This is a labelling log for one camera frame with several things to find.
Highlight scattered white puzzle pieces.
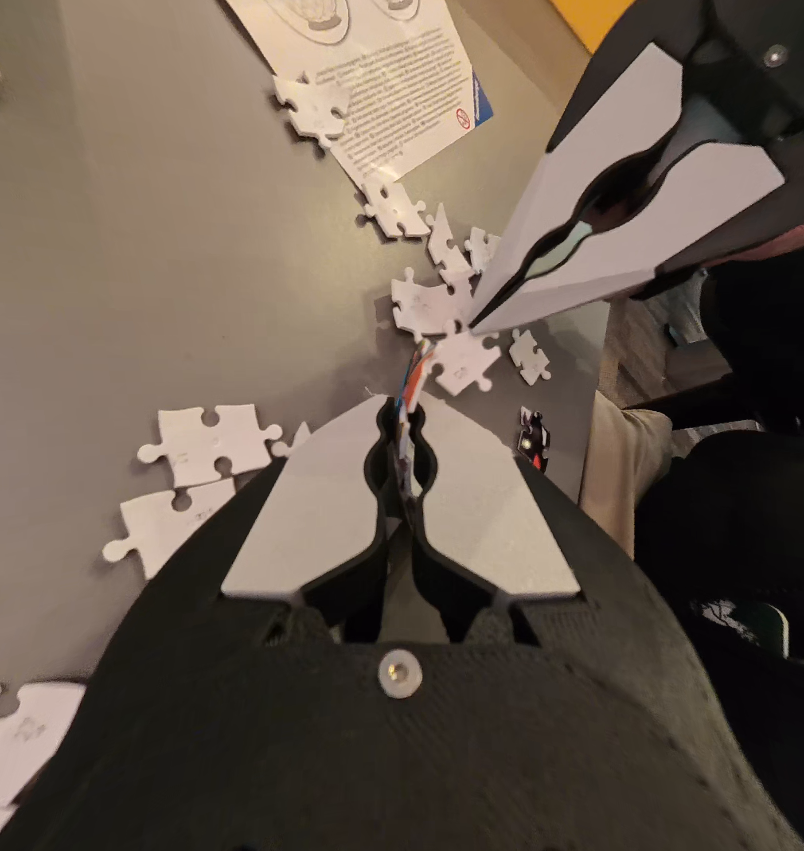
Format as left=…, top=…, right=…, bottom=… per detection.
left=0, top=56, right=552, bottom=851

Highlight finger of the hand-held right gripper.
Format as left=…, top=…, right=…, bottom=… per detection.
left=472, top=43, right=683, bottom=327
left=472, top=143, right=785, bottom=333

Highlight white jigsaw piece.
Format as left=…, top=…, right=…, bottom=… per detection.
left=432, top=328, right=503, bottom=398

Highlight beige garment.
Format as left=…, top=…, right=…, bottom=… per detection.
left=578, top=391, right=673, bottom=559

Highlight person's right hand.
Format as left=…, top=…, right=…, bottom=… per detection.
left=704, top=211, right=804, bottom=267

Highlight black red jigsaw piece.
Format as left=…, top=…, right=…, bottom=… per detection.
left=516, top=407, right=552, bottom=473

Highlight yellow board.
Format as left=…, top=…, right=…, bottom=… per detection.
left=550, top=0, right=632, bottom=54

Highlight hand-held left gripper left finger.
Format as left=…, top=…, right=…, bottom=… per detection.
left=221, top=394, right=399, bottom=642

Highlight white instruction leaflet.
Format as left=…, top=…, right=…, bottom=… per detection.
left=226, top=0, right=496, bottom=182

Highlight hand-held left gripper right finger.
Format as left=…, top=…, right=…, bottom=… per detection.
left=405, top=392, right=581, bottom=642

